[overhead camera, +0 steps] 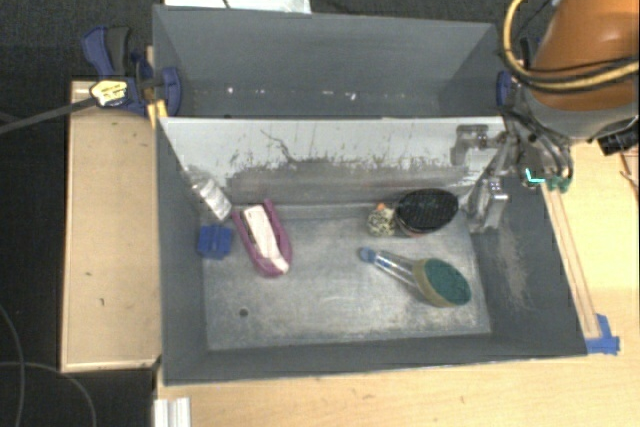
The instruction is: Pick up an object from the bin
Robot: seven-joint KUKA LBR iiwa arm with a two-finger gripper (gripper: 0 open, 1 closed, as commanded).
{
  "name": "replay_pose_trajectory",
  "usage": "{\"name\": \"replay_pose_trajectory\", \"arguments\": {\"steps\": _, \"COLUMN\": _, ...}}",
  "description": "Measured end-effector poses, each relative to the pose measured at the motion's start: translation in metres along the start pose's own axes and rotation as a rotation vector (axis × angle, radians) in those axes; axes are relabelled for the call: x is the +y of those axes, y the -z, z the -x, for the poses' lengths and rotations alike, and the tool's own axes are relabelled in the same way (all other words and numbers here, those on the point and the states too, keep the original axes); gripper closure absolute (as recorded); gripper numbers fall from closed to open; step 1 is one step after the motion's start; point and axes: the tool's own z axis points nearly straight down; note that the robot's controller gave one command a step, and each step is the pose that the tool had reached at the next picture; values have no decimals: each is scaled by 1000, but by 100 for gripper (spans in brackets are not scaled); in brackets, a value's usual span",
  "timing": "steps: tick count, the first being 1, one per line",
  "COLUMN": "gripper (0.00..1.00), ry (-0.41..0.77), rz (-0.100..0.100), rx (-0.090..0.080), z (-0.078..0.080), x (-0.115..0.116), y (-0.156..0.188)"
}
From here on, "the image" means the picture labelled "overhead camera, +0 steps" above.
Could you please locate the purple and white stapler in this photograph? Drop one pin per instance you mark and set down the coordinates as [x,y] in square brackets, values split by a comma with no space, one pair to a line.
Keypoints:
[262,235]

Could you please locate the pale wood board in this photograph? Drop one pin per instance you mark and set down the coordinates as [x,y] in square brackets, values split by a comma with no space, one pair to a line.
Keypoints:
[112,225]

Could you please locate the blue ridged block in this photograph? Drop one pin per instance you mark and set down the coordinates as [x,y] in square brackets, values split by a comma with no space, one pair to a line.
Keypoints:
[216,242]

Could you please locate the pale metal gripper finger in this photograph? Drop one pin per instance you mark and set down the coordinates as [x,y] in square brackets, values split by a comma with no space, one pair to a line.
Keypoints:
[470,140]
[487,210]

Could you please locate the speckled toy with orange tip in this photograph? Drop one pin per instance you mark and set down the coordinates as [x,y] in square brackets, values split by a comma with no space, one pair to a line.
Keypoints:
[381,221]

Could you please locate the black cylinder on white bracket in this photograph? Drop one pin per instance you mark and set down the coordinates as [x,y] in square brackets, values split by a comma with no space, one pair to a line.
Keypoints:
[616,144]

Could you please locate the grey metal bin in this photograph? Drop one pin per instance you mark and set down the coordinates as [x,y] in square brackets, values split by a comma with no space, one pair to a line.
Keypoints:
[325,295]

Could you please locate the green pad dish scrubber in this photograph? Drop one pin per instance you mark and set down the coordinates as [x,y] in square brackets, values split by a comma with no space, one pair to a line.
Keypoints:
[442,282]

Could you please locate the clear plastic bottle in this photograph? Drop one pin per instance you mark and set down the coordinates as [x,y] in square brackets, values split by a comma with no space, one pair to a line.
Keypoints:
[212,197]

